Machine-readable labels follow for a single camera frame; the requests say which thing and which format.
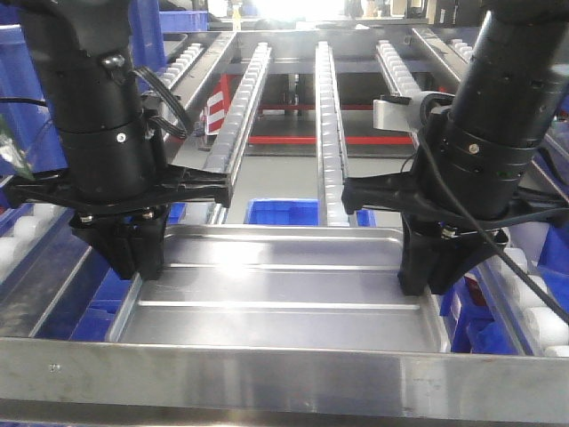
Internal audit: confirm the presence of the small silver ribbed tray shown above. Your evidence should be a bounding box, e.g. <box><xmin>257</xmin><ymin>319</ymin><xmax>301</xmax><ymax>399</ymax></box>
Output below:
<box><xmin>107</xmin><ymin>225</ymin><xmax>450</xmax><ymax>353</ymax></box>

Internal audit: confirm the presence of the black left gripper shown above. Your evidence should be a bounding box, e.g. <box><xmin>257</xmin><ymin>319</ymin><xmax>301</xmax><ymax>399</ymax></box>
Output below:
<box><xmin>4</xmin><ymin>166</ymin><xmax>231</xmax><ymax>280</ymax></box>

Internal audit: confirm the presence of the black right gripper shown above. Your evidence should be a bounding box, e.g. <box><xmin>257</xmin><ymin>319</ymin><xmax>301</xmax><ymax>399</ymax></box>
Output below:
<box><xmin>341</xmin><ymin>173</ymin><xmax>568</xmax><ymax>296</ymax></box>

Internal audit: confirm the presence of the steel front shelf bar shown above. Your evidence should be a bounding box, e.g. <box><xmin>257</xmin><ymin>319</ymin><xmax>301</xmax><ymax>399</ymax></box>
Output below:
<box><xmin>1</xmin><ymin>337</ymin><xmax>568</xmax><ymax>424</ymax></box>

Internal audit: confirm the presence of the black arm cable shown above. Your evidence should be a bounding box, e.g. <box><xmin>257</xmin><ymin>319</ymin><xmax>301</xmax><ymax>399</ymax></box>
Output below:
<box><xmin>399</xmin><ymin>93</ymin><xmax>569</xmax><ymax>326</ymax></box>

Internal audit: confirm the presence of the small blue plastic bin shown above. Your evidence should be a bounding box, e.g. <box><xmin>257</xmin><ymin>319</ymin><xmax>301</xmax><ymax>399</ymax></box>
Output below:
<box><xmin>244</xmin><ymin>198</ymin><xmax>319</xmax><ymax>226</ymax></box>

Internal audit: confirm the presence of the white roller track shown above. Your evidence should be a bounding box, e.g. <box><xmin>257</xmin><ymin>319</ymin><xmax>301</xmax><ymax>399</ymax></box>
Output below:
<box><xmin>314</xmin><ymin>41</ymin><xmax>351</xmax><ymax>227</ymax></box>
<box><xmin>204</xmin><ymin>42</ymin><xmax>272</xmax><ymax>208</ymax></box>
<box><xmin>376</xmin><ymin>40</ymin><xmax>421</xmax><ymax>99</ymax></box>

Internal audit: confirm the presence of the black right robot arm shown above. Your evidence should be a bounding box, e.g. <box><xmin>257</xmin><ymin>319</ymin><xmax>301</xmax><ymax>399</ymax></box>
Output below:
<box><xmin>342</xmin><ymin>1</ymin><xmax>568</xmax><ymax>295</ymax></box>

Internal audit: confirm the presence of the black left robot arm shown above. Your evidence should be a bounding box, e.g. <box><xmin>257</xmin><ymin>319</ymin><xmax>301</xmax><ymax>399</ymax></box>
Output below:
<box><xmin>4</xmin><ymin>1</ymin><xmax>231</xmax><ymax>280</ymax></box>

